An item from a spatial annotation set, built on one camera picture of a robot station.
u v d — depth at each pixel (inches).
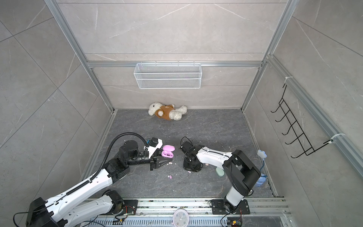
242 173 17.8
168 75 39.5
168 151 25.7
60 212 16.0
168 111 41.9
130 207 28.7
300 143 24.5
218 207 29.2
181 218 27.0
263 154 26.6
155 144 22.6
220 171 33.0
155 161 23.6
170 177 32.8
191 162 29.6
